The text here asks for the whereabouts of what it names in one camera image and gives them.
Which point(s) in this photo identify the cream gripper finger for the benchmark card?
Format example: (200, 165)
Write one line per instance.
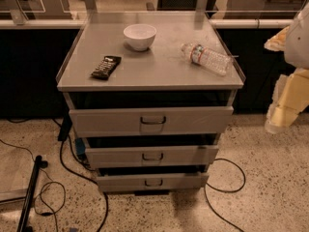
(278, 41)
(290, 97)

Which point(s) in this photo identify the grey drawer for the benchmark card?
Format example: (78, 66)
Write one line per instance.
(150, 121)
(132, 183)
(151, 156)

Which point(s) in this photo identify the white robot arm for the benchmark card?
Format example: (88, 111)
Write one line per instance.
(296, 51)

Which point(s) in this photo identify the grey top drawer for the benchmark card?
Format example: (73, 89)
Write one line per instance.
(150, 121)

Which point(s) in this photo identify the grey drawer cabinet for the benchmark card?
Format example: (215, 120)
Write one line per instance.
(157, 77)

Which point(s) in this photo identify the grey bottom drawer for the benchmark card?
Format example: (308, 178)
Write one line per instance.
(132, 183)

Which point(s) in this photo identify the clear plastic water bottle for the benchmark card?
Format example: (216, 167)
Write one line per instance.
(207, 58)

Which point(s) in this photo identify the white ceramic bowl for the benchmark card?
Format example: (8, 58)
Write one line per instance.
(140, 36)

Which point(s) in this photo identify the dark snack bar packet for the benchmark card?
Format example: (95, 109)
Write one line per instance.
(105, 68)

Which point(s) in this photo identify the blue box behind cabinet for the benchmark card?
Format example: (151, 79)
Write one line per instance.
(79, 146)

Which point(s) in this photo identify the black power adapter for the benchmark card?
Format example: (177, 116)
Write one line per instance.
(65, 128)

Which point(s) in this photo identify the black metal bar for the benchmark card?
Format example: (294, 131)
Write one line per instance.
(29, 195)

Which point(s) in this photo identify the white rail ledge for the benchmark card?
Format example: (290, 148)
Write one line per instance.
(216, 23)

